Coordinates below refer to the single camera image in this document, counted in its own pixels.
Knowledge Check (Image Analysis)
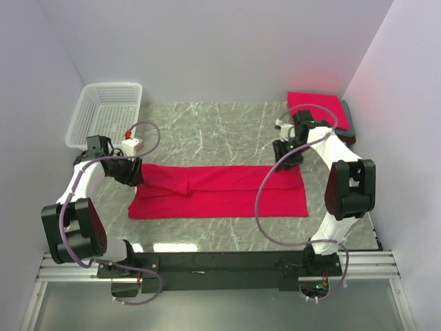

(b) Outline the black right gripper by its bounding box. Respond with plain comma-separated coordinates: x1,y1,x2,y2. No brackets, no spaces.
271,137,310,174

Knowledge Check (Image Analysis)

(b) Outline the pink-red t shirt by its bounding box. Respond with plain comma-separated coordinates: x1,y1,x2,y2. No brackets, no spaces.
128,163,309,220

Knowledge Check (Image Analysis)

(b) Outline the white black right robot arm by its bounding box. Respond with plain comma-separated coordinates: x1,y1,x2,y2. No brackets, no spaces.
273,110,376,275

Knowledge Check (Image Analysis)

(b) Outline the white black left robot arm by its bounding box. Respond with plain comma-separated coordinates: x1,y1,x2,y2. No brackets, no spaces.
41,135,143,264

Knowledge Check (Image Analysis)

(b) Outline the white plastic basket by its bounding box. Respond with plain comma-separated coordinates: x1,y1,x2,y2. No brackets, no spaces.
65,82,143,150

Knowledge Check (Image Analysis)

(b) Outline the folded dark red t shirt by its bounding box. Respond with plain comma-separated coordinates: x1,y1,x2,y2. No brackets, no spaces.
338,136,356,146

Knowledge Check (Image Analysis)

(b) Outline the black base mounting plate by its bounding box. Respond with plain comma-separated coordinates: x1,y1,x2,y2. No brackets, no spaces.
97,250,343,294

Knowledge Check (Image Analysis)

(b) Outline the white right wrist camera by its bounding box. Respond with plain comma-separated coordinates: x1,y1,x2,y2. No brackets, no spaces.
275,119,295,142

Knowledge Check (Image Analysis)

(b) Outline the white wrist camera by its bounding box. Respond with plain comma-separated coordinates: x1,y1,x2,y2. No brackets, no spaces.
275,119,295,142
121,130,144,157

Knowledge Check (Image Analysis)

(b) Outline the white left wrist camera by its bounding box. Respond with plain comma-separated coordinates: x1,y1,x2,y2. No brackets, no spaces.
121,130,144,157

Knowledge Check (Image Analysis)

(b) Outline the aluminium frame rail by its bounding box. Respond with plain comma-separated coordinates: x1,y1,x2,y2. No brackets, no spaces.
37,251,400,283

